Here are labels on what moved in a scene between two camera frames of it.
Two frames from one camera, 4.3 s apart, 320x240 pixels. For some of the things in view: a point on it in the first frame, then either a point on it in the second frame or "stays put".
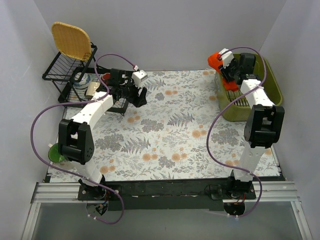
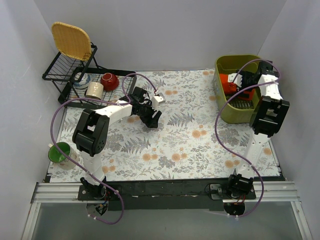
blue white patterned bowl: [84, 82] stays put
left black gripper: [135, 94] -> [149, 114]
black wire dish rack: [74, 77] stays put
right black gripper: [227, 72] -> [243, 83]
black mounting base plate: [144, 194] stays put
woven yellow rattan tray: [72, 41] stays put
